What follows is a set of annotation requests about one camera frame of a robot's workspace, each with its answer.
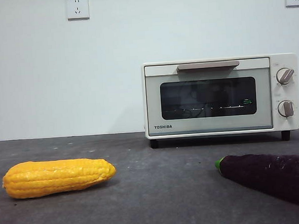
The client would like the oven door with beige handle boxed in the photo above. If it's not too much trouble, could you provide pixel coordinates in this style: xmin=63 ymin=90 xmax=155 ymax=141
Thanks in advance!
xmin=143 ymin=57 xmax=274 ymax=137

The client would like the dark purple eggplant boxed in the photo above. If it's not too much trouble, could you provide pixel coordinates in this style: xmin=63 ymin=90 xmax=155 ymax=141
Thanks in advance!
xmin=214 ymin=151 xmax=299 ymax=213

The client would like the beige oven knob upright pointer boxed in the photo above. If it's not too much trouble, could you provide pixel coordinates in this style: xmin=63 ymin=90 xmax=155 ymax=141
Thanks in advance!
xmin=277 ymin=99 xmax=296 ymax=118

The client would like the beige oven knob slanted pointer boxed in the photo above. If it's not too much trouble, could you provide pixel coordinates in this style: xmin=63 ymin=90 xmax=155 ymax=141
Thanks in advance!
xmin=275 ymin=67 xmax=296 ymax=86

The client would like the cream white toaster oven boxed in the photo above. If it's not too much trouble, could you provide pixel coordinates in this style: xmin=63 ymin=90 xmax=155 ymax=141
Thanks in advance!
xmin=140 ymin=53 xmax=299 ymax=150

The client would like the yellow corn cob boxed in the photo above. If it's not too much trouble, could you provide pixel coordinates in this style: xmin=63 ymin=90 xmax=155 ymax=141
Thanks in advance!
xmin=1 ymin=156 xmax=119 ymax=201

